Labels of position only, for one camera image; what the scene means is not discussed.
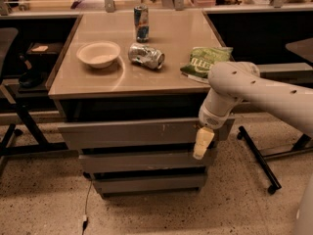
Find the grey drawer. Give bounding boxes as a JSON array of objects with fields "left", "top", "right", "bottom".
[
  {"left": 57, "top": 117, "right": 236, "bottom": 151},
  {"left": 79, "top": 150, "right": 215, "bottom": 173},
  {"left": 94, "top": 173, "right": 206, "bottom": 194}
]

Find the grey top drawer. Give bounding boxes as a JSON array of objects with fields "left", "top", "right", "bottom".
[{"left": 57, "top": 117, "right": 236, "bottom": 151}]

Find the upright blue energy drink can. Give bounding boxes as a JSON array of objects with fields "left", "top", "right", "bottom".
[{"left": 134, "top": 4, "right": 149, "bottom": 43}]

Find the grey bottom drawer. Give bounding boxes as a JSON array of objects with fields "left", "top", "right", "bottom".
[{"left": 94, "top": 173, "right": 206, "bottom": 194}]

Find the black wheeled stand leg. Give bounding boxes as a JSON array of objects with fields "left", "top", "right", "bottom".
[{"left": 237, "top": 126, "right": 282, "bottom": 195}]

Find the white floor cable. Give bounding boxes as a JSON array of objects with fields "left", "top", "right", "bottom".
[{"left": 79, "top": 179, "right": 94, "bottom": 235}]

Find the grey middle drawer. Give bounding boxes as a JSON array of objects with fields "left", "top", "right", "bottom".
[{"left": 79, "top": 150, "right": 215, "bottom": 173}]

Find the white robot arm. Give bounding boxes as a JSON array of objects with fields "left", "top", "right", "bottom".
[{"left": 194, "top": 62, "right": 313, "bottom": 159}]

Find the white paper bowl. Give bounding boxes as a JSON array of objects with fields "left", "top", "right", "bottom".
[{"left": 76, "top": 41, "right": 120, "bottom": 69}]

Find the grey drawer cabinet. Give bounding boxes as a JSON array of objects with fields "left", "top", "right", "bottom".
[{"left": 45, "top": 9, "right": 246, "bottom": 200}]

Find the black chair frame left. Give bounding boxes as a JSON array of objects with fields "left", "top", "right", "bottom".
[{"left": 0, "top": 26, "right": 77, "bottom": 178}]

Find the green chip bag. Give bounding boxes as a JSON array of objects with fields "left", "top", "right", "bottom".
[{"left": 180, "top": 47, "right": 233, "bottom": 84}]

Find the black object under desk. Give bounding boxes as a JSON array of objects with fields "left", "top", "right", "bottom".
[{"left": 19, "top": 54, "right": 43, "bottom": 88}]

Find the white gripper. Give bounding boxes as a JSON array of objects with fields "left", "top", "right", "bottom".
[{"left": 193, "top": 105, "right": 229, "bottom": 160}]

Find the crushed silver can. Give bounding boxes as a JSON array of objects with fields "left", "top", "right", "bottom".
[{"left": 128, "top": 43, "right": 165, "bottom": 70}]

